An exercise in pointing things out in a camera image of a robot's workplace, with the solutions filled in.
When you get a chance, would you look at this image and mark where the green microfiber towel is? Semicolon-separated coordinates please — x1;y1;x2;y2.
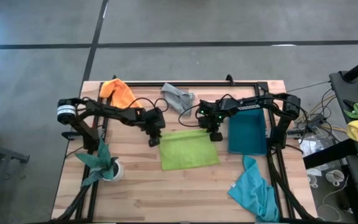
158;129;221;171

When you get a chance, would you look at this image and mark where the teal plastic basket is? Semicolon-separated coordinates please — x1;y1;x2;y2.
227;108;269;156

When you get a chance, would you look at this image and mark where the grey microfiber towel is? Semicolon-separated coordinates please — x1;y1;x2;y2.
160;82;195;116

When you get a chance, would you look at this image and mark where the orange microfiber towel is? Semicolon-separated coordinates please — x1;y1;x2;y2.
99;78;144;110

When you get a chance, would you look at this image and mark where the turquoise microfiber towel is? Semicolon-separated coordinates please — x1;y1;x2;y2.
227;155;281;223

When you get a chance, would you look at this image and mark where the artificial green plant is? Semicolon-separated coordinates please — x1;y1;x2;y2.
74;138;119;187

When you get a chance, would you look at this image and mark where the white plastic bag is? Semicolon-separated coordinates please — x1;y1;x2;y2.
299;136;326;156

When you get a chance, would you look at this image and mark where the black power supply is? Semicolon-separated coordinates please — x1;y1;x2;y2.
306;113;326;129

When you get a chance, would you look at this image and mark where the white mug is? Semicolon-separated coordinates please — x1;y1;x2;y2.
324;169;345;187
306;173;323;189

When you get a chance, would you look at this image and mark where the dark grey cart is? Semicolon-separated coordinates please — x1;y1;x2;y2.
329;70;358;224

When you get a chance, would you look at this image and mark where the dark metal stand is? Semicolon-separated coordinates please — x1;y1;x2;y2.
0;138;30;224

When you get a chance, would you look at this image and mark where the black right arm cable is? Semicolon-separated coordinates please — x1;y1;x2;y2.
178;93;239;128

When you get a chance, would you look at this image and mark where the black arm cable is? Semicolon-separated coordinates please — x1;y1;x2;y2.
178;93;239;128
126;96;170;113

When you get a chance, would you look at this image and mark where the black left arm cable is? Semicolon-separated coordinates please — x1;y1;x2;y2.
126;96;170;113

